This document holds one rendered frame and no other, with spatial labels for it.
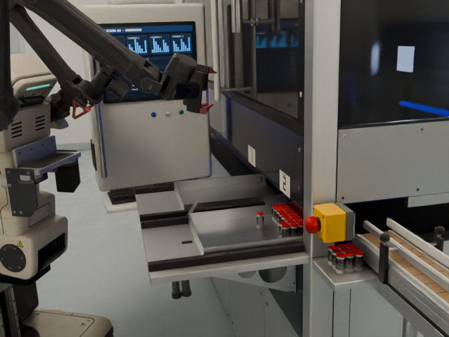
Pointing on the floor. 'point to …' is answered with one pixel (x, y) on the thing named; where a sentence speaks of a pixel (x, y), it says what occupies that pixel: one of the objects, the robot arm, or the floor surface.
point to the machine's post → (319, 151)
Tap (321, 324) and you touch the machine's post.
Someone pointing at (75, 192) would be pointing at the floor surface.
